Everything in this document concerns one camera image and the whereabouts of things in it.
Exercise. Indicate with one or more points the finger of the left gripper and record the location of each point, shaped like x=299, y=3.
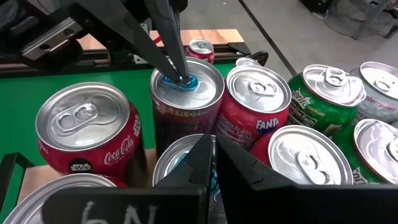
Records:
x=169, y=25
x=124, y=28

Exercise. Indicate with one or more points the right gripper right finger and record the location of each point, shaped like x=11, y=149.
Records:
x=311, y=205

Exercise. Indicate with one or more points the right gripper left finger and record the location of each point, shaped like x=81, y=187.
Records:
x=124, y=205

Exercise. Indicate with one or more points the slim blue silver energy can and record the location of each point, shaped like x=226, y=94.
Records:
x=247, y=61
x=174, y=155
x=186, y=115

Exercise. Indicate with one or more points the green soda can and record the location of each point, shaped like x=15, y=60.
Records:
x=329, y=84
x=373, y=146

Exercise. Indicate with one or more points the red Coca-Cola can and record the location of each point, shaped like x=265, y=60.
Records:
x=25, y=205

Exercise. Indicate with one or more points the red-orange Fanta can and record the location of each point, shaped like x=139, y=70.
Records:
x=258, y=90

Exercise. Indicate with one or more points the silver and red soda can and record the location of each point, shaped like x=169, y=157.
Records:
x=382, y=84

